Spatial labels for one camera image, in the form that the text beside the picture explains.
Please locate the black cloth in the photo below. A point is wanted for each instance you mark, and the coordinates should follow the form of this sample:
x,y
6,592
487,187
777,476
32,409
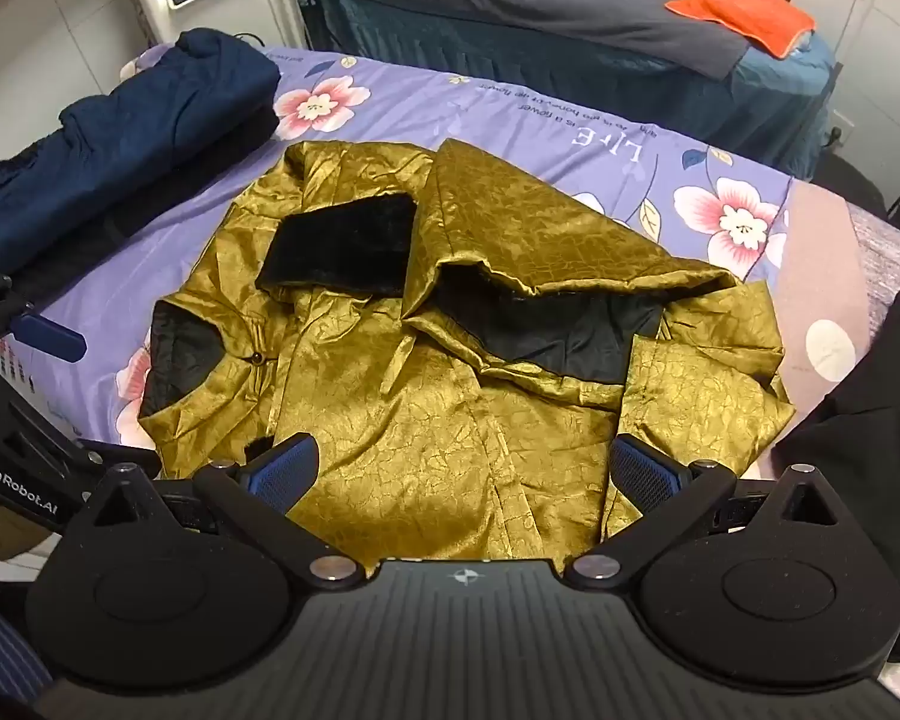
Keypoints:
x,y
870,420

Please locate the pink spotted blanket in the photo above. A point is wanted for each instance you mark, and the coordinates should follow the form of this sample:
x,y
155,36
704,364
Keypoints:
x,y
825,277

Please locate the folded black clothing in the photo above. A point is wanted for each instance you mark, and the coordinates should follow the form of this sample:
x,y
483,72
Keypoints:
x,y
157,199

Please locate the orange towel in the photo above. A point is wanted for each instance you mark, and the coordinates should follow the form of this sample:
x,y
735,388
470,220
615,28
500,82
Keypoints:
x,y
742,15

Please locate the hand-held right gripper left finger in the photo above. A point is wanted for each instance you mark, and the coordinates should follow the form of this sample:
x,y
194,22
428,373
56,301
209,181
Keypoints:
x,y
286,474

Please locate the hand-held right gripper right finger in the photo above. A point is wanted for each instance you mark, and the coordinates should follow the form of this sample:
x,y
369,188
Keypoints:
x,y
643,474

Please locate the folded navy blue clothing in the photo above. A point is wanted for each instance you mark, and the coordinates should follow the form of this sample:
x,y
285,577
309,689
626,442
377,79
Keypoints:
x,y
120,135

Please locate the gold jacket with black lining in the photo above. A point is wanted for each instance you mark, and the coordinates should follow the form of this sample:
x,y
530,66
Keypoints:
x,y
435,360

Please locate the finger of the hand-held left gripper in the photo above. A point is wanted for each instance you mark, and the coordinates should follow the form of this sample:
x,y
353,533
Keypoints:
x,y
49,335
120,459

